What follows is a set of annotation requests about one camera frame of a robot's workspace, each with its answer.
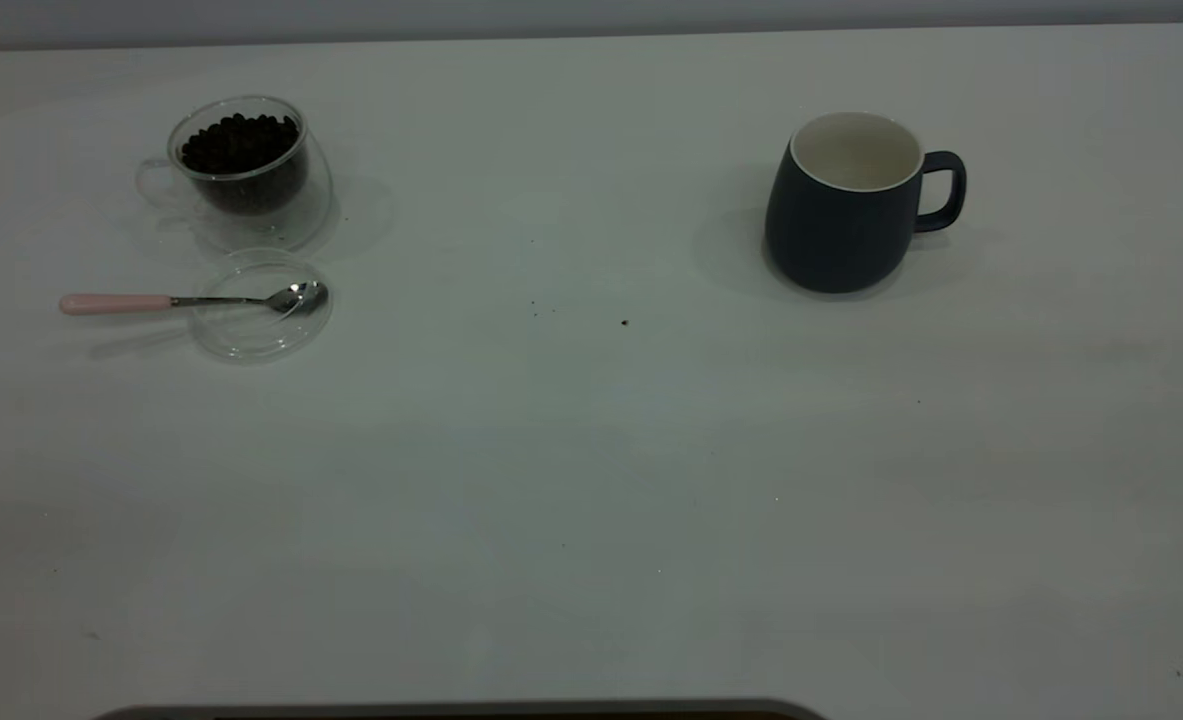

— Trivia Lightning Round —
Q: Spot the dark grey ceramic mug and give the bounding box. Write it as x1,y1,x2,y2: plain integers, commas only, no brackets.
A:
764,111,968,295

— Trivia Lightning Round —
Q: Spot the pink handled metal spoon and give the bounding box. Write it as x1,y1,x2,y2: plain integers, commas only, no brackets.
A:
59,281,329,317

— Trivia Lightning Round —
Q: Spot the clear glass cup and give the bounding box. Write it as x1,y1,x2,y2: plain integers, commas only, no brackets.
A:
136,95,334,253

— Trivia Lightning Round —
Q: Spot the clear glass lid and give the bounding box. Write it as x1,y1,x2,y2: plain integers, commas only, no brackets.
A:
189,248,335,363

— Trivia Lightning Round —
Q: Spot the dark coffee beans pile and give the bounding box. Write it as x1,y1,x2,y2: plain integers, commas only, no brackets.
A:
180,113,310,216

